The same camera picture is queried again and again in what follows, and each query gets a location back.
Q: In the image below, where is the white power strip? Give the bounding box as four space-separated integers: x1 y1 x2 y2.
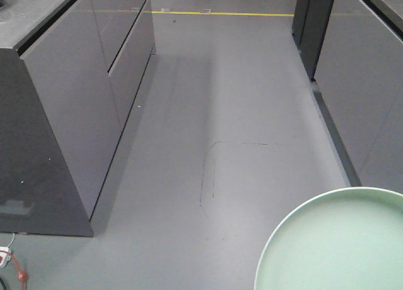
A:
0 247 12 268

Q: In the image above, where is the red cable on floor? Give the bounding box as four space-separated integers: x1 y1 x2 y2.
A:
0 249 29 290

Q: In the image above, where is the grey right kitchen cabinet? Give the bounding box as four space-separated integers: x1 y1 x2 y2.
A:
315 0 402 192

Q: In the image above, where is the grey left kitchen cabinet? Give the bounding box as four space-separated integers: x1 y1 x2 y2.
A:
1 0 155 237

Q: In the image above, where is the light green round plate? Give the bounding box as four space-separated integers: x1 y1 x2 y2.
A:
254 187 402 289

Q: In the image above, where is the grey kitchen cabinet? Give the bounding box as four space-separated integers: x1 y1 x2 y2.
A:
315 0 402 192
1 0 155 237

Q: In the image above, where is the dark tall cabinet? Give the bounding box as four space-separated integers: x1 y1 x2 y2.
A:
292 0 334 81

